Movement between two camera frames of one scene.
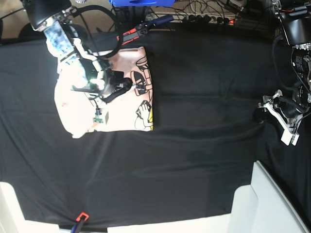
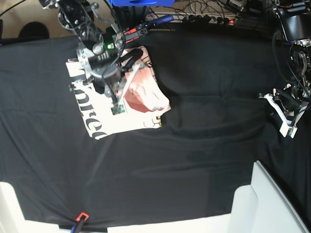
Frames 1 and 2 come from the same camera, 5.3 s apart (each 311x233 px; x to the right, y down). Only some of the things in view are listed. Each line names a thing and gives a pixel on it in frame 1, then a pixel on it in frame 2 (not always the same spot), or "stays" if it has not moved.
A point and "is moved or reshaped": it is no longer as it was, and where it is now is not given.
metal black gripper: x=108 y=86 -> x=115 y=79
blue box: x=142 y=3 stays
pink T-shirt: x=81 y=112 is moved or reshaped
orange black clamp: x=142 y=29 stays
